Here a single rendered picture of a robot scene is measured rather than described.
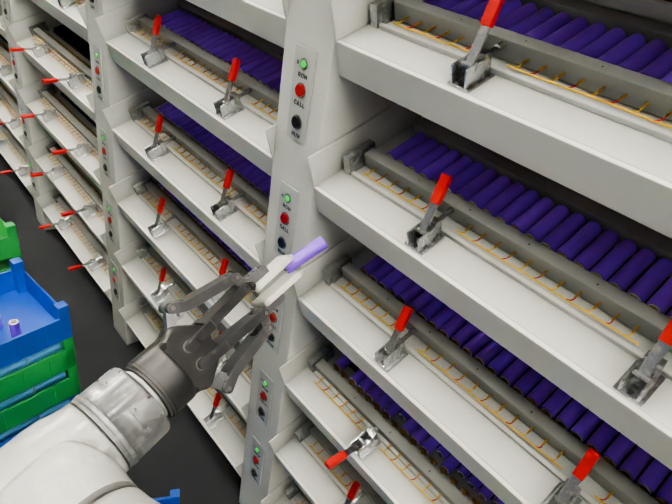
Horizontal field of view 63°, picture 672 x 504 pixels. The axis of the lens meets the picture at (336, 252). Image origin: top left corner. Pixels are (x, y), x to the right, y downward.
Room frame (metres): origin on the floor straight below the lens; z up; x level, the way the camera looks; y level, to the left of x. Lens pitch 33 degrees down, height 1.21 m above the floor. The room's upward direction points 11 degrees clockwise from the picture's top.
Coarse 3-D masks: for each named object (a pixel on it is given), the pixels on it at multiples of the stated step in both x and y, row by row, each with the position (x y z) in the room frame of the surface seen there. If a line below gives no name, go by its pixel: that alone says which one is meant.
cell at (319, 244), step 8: (320, 240) 0.61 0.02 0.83; (304, 248) 0.60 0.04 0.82; (312, 248) 0.60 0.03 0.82; (320, 248) 0.61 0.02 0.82; (296, 256) 0.59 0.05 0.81; (304, 256) 0.59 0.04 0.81; (312, 256) 0.60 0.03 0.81; (288, 264) 0.58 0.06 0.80; (296, 264) 0.59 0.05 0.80; (288, 272) 0.58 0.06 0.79
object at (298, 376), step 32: (320, 352) 0.71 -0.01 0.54; (288, 384) 0.67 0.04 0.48; (320, 384) 0.67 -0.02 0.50; (320, 416) 0.62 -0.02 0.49; (352, 416) 0.62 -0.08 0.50; (384, 448) 0.57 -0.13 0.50; (416, 448) 0.57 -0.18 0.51; (384, 480) 0.52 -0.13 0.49; (416, 480) 0.52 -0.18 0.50; (448, 480) 0.52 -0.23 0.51
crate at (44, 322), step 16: (16, 272) 0.86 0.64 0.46; (0, 288) 0.85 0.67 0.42; (16, 288) 0.86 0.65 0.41; (32, 288) 0.85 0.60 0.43; (0, 304) 0.82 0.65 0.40; (16, 304) 0.83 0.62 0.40; (32, 304) 0.84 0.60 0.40; (48, 304) 0.82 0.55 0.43; (64, 304) 0.77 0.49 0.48; (32, 320) 0.79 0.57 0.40; (48, 320) 0.80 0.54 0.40; (64, 320) 0.76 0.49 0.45; (0, 336) 0.73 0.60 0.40; (16, 336) 0.69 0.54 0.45; (32, 336) 0.71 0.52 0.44; (48, 336) 0.74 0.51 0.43; (64, 336) 0.76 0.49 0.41; (0, 352) 0.67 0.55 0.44; (16, 352) 0.69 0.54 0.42; (32, 352) 0.71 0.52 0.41; (0, 368) 0.66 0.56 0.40
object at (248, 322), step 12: (252, 312) 0.52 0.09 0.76; (264, 312) 0.51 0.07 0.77; (240, 324) 0.49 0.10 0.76; (252, 324) 0.50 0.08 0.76; (228, 336) 0.47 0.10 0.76; (240, 336) 0.48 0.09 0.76; (216, 348) 0.45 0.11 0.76; (228, 348) 0.46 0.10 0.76; (204, 360) 0.43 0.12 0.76; (216, 360) 0.44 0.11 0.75
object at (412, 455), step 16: (320, 368) 0.68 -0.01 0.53; (336, 384) 0.66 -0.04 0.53; (352, 400) 0.63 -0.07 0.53; (368, 416) 0.60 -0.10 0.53; (384, 432) 0.58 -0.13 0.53; (400, 448) 0.55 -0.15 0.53; (416, 464) 0.53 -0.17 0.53; (432, 480) 0.51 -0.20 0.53; (448, 496) 0.48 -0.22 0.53; (464, 496) 0.49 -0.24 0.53
